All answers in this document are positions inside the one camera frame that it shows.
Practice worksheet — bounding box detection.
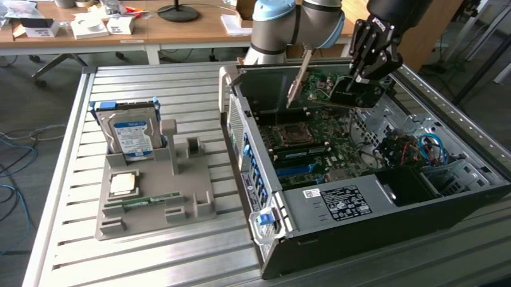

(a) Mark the CPU socket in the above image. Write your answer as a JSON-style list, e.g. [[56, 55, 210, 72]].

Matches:
[[277, 122, 314, 147]]

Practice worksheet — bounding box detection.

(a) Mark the white box with black lid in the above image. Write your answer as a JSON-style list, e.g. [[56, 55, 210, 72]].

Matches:
[[18, 18, 60, 38]]

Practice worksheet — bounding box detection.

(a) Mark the CPU chip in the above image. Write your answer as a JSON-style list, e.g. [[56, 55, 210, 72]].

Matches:
[[109, 174, 141, 198]]

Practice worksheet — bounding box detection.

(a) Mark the bundle of coloured wires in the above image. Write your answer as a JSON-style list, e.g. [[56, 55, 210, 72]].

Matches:
[[374, 134, 424, 168]]

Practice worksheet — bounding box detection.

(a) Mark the small white labelled box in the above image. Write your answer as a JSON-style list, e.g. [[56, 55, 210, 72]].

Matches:
[[106, 16, 136, 36]]

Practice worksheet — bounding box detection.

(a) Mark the grey parts rack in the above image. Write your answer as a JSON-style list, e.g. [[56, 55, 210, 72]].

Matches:
[[94, 118, 220, 243]]

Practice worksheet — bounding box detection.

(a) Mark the grey floor cable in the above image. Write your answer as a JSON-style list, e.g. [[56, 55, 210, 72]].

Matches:
[[0, 124, 66, 143]]

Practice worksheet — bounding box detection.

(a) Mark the grey power supply with label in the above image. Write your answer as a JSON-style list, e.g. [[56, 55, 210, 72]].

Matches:
[[281, 175, 396, 237]]

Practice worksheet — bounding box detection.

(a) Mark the green RAM stick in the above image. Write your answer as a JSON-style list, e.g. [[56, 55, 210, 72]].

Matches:
[[121, 193, 180, 210]]

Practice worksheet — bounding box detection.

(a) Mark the black fan shroud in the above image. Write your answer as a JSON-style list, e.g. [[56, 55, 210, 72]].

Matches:
[[374, 167, 444, 207]]

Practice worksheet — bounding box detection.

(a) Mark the blue expansion slot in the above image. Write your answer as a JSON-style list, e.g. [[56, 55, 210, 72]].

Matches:
[[274, 163, 316, 178]]

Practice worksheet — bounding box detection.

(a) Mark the black round lamp base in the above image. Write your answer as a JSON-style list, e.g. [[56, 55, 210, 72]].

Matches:
[[156, 0, 200, 23]]

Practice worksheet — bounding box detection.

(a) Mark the blue case latch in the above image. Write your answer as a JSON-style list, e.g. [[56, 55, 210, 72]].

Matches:
[[254, 210, 280, 230]]

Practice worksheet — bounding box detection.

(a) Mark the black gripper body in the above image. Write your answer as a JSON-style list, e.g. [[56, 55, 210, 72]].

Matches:
[[366, 0, 434, 51]]

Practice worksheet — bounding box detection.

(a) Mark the clear plastic bag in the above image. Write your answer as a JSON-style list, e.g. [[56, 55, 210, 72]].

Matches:
[[0, 0, 45, 20]]

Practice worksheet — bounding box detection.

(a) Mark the hard disk with blue bracket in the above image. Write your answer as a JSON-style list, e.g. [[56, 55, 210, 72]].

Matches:
[[88, 97, 162, 164]]

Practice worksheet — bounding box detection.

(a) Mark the blue floor cable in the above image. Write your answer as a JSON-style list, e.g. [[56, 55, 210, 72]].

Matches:
[[0, 131, 38, 255]]

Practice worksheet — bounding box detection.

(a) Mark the white box with tape roll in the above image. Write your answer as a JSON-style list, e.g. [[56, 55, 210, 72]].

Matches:
[[70, 14, 109, 40]]

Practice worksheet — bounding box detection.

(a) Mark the perforated metal drive cage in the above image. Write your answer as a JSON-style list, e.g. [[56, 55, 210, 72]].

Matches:
[[349, 95, 402, 150]]

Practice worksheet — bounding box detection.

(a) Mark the wooden desk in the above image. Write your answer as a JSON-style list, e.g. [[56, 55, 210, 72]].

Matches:
[[0, 0, 366, 87]]

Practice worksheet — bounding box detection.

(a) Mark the metal disk bay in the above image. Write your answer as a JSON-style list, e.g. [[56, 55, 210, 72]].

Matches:
[[418, 160, 493, 198]]

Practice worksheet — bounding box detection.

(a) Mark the black open PC case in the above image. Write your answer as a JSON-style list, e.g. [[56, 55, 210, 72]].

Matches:
[[217, 54, 511, 280]]

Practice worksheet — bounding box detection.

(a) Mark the blue data wire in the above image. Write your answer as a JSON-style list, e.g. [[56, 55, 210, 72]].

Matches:
[[416, 133, 450, 167]]

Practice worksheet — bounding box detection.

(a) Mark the green motherboard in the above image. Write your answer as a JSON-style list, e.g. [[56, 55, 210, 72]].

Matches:
[[254, 106, 380, 191]]

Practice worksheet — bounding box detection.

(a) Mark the stack of white papers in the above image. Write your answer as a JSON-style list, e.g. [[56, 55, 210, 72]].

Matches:
[[220, 14, 254, 36]]

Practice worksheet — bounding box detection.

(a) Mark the green graphics card black cooler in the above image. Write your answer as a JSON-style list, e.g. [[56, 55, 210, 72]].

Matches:
[[285, 42, 386, 110]]

